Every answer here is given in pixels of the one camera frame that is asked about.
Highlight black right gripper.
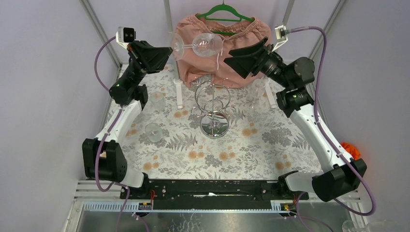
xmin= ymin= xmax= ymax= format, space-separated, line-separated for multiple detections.
xmin=224 ymin=37 xmax=292 ymax=89

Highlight chrome wine glass rack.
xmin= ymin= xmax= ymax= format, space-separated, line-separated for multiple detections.
xmin=191 ymin=75 xmax=232 ymax=139

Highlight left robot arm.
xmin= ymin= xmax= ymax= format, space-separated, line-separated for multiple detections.
xmin=82 ymin=40 xmax=173 ymax=199

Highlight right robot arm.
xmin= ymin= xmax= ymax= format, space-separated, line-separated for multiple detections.
xmin=224 ymin=38 xmax=367 ymax=202

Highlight pink shorts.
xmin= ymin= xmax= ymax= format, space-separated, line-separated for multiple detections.
xmin=175 ymin=14 xmax=272 ymax=88

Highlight green clothes hanger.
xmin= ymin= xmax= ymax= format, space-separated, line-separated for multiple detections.
xmin=195 ymin=0 xmax=255 ymax=36

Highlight floral table mat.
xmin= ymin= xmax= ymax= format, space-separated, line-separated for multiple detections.
xmin=122 ymin=65 xmax=321 ymax=180

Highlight orange cloth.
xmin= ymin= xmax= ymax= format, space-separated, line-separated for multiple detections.
xmin=341 ymin=142 xmax=361 ymax=160

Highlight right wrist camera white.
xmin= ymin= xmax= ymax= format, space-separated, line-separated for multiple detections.
xmin=272 ymin=25 xmax=288 ymax=52

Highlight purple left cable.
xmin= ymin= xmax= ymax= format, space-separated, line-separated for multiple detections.
xmin=93 ymin=36 xmax=131 ymax=232

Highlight purple cable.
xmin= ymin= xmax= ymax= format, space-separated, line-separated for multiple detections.
xmin=285 ymin=26 xmax=377 ymax=217
xmin=93 ymin=36 xmax=131 ymax=232

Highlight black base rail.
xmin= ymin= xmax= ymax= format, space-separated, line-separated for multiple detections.
xmin=120 ymin=179 xmax=301 ymax=211

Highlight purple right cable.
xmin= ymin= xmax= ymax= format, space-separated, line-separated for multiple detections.
xmin=285 ymin=26 xmax=377 ymax=217

